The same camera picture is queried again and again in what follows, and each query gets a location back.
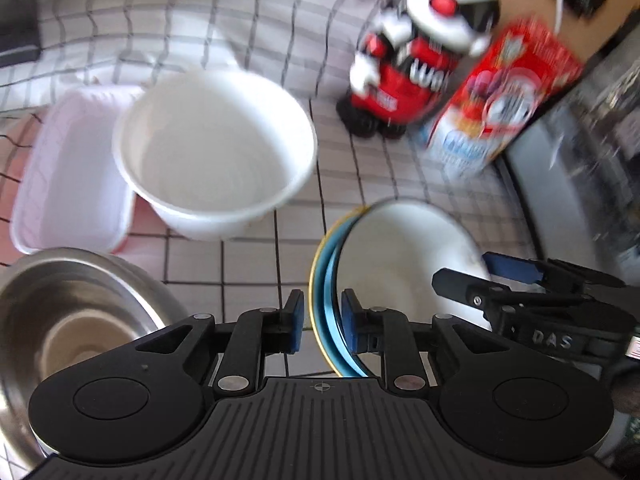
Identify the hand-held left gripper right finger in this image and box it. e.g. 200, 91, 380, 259
341, 289, 506, 396

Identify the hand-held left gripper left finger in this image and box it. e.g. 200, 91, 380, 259
132, 289, 306, 398

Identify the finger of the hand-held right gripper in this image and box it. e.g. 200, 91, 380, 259
432, 267, 591, 321
482, 252, 626, 293

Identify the blue ceramic bowl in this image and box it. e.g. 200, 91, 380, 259
320, 197, 493, 378

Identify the white plastic bowl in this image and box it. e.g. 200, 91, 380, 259
112, 69, 319, 242

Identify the stainless steel bowl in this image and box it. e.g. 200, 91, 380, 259
0, 247, 190, 463

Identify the pink plastic container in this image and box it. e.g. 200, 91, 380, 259
10, 85, 146, 256

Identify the white glass-sided computer case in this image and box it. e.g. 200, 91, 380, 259
500, 45, 640, 321

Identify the red cereal bag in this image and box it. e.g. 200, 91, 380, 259
419, 15, 586, 181

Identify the black checked white tablecloth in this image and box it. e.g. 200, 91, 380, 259
0, 0, 541, 480

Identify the red white robot toy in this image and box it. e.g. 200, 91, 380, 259
337, 0, 502, 141

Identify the black computer monitor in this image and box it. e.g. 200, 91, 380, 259
0, 0, 40, 68

